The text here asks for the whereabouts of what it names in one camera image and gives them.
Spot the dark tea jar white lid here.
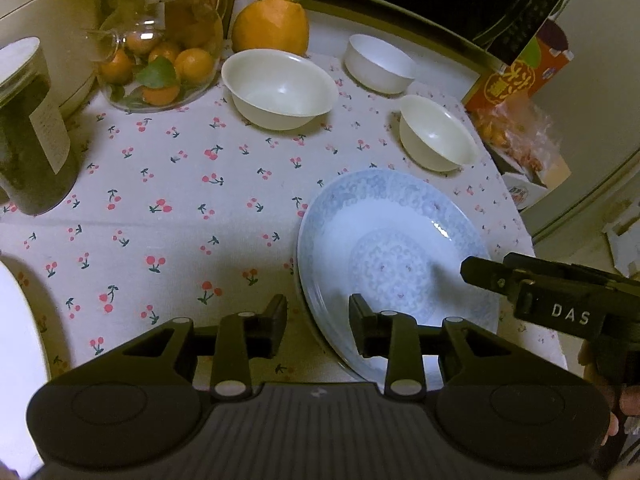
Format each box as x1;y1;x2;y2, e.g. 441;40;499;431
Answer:
0;36;81;216

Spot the clear snack bag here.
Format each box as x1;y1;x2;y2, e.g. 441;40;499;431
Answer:
472;100;573;186

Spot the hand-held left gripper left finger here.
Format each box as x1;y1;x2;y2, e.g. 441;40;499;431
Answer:
117;294;288;402

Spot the small white bowl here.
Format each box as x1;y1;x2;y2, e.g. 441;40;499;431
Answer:
398;95;481;173
344;34;417;96

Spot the pile of small mandarins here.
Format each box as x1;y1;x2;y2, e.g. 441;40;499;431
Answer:
97;30;217;107

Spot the glass jar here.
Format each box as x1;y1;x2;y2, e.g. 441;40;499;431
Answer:
87;0;226;113

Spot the small white box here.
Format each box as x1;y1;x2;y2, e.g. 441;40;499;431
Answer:
502;170;548;211

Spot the cherry print tablecloth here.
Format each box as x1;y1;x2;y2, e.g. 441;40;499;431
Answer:
0;52;568;396

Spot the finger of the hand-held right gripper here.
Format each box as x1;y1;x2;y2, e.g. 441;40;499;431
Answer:
460;255;521;306

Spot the white plate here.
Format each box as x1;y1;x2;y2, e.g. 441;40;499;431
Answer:
0;254;63;471

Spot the large orange citrus fruit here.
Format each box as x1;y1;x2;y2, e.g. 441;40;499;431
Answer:
231;0;310;57

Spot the white kitchen appliance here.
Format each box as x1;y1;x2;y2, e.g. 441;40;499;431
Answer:
0;0;108;118

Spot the white cardboard scrap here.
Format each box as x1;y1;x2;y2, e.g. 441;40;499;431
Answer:
602;215;640;276

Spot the blue patterned plate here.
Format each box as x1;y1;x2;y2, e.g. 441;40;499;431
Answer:
296;169;501;391

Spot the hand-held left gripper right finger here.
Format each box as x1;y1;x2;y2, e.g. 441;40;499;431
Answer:
348;294;526;397

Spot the orange snack box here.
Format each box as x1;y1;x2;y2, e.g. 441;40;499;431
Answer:
465;20;571;116

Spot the large white bowl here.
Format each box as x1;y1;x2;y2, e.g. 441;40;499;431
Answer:
221;49;340;132

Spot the person's right hand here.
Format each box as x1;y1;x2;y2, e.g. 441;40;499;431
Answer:
577;342;640;453

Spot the white refrigerator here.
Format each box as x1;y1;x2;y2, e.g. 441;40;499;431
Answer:
520;0;640;241

